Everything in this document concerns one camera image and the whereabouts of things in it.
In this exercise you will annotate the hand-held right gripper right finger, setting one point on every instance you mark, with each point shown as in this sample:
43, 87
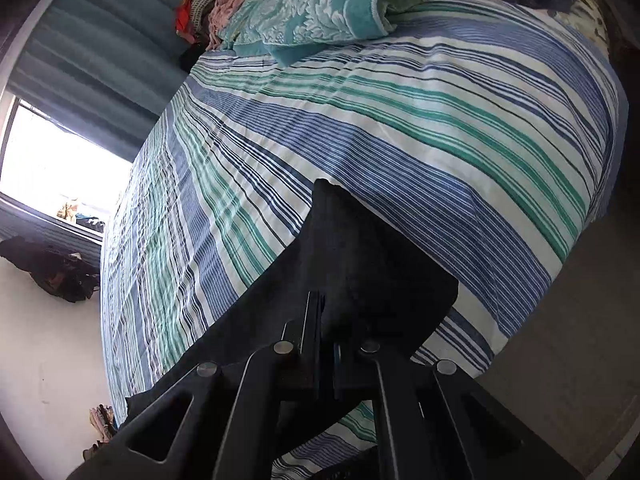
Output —
339, 366

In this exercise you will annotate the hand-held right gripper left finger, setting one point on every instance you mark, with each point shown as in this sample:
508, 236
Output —
312, 340

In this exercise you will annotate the black pants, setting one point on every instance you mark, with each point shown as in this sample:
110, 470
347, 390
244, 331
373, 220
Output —
360, 260

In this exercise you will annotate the striped bed sheet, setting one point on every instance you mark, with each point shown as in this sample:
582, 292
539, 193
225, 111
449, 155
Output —
400, 135

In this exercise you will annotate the beige shoes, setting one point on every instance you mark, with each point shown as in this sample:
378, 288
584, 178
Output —
102, 422

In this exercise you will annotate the clutter on window sill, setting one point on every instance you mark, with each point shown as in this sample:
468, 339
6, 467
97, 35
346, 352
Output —
75, 212

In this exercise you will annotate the dark hanging jacket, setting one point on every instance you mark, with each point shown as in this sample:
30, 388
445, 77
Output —
45, 265

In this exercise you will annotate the window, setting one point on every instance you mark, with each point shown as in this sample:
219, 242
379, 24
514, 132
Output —
60, 160

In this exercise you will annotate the teal patterned blanket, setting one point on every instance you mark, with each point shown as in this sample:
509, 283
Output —
310, 5

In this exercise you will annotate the pink cloth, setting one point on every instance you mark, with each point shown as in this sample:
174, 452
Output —
225, 15

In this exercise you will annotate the red cloth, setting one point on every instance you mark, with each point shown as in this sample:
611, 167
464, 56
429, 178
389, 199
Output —
190, 7

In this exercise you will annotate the blue-grey curtain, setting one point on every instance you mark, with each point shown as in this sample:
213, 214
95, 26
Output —
110, 35

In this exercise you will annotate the grey ribbed wall panel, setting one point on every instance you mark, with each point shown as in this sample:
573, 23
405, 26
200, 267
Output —
30, 220

